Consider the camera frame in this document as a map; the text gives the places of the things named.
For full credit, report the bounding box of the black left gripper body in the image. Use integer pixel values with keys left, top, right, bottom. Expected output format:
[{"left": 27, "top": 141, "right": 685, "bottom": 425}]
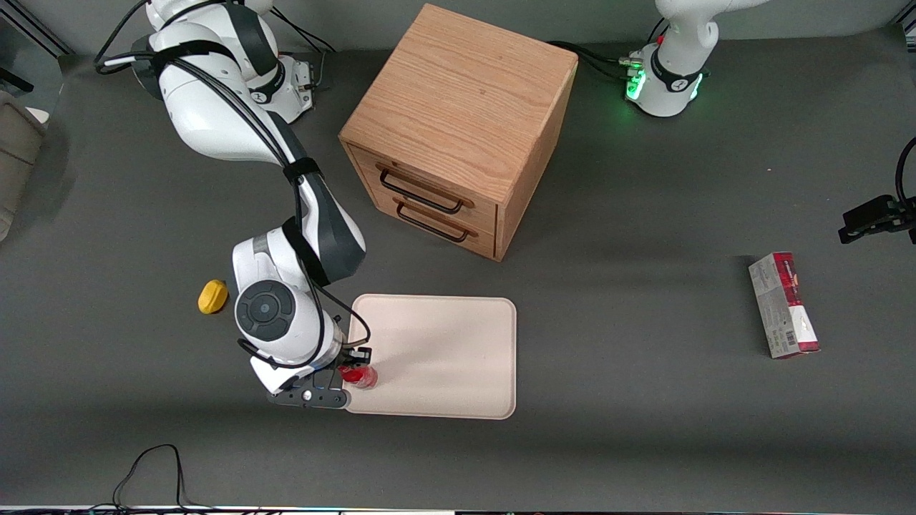
[{"left": 886, "top": 195, "right": 916, "bottom": 242}]

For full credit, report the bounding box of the small red object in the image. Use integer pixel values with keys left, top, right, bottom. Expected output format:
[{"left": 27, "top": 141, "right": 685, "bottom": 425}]
[{"left": 338, "top": 363, "right": 379, "bottom": 390}]

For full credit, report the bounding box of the beige plastic tray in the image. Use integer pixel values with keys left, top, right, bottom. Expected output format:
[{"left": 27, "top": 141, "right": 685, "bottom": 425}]
[{"left": 342, "top": 293, "right": 517, "bottom": 421}]

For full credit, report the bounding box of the red tartan cardboard box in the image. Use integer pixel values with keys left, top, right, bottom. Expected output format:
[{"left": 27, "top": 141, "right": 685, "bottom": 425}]
[{"left": 748, "top": 251, "right": 821, "bottom": 359}]

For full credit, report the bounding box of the yellow lemon-shaped object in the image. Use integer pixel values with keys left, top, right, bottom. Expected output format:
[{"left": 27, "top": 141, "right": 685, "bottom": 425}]
[{"left": 198, "top": 279, "right": 230, "bottom": 315}]

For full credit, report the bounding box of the wooden two-drawer cabinet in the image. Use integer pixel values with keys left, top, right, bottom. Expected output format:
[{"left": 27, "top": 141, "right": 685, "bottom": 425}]
[{"left": 338, "top": 4, "right": 579, "bottom": 263}]

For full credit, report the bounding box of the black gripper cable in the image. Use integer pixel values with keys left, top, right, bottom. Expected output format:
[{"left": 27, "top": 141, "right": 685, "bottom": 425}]
[{"left": 896, "top": 136, "right": 916, "bottom": 210}]

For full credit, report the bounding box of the black cable loop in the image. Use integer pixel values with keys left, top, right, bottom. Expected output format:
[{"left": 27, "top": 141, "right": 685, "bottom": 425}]
[{"left": 111, "top": 443, "right": 215, "bottom": 513}]

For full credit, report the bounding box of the wooden drawer with black handle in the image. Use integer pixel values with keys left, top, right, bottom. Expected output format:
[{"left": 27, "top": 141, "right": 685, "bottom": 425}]
[
  {"left": 349, "top": 145, "right": 500, "bottom": 232},
  {"left": 374, "top": 187, "right": 498, "bottom": 260}
]

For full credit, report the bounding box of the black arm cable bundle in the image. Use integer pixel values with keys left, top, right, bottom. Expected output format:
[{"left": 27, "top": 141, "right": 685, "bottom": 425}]
[{"left": 93, "top": 0, "right": 373, "bottom": 369}]

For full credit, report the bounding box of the black base power cable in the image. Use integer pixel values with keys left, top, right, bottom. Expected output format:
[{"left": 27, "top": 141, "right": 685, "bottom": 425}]
[{"left": 547, "top": 41, "right": 641, "bottom": 81}]

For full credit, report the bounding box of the aluminium frame profile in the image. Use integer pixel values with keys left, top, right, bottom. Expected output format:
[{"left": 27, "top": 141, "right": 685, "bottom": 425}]
[{"left": 0, "top": 0, "right": 72, "bottom": 58}]

